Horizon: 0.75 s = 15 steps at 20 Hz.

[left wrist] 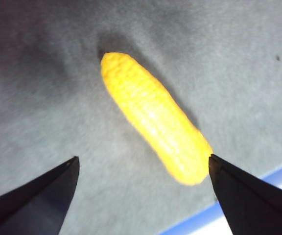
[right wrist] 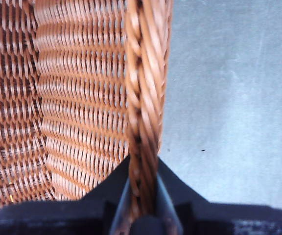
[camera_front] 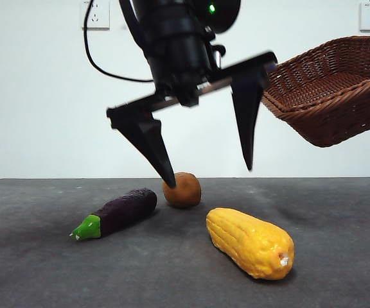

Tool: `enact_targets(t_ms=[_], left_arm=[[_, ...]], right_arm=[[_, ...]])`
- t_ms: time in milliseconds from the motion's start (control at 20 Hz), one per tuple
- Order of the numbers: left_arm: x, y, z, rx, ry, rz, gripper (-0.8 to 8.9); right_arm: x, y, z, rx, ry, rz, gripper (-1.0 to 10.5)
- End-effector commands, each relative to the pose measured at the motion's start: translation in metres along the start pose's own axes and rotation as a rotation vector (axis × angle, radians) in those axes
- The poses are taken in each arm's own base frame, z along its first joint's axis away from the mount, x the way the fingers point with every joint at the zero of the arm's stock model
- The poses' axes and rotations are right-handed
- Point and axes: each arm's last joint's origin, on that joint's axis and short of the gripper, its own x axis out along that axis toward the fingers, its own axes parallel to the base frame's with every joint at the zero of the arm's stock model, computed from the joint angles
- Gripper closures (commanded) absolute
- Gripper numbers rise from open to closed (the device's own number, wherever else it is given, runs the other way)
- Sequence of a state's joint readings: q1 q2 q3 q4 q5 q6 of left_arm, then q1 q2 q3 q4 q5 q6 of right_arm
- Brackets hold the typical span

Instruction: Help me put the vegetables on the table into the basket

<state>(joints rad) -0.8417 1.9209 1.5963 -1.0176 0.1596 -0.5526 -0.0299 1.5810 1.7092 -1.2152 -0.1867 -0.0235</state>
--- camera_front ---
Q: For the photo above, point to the brown potato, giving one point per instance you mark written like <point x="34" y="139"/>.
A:
<point x="186" y="192"/>

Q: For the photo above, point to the brown wicker basket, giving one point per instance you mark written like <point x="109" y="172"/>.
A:
<point x="329" y="106"/>

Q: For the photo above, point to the purple eggplant with green stem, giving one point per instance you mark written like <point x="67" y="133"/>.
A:
<point x="124" y="211"/>

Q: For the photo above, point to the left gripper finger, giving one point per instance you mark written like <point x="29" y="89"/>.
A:
<point x="246" y="112"/>
<point x="149" y="144"/>

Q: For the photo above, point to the white wall socket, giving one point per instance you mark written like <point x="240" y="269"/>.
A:
<point x="366" y="19"/>
<point x="103" y="16"/>

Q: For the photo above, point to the yellow corn cob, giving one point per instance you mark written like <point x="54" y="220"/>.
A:
<point x="249" y="244"/>

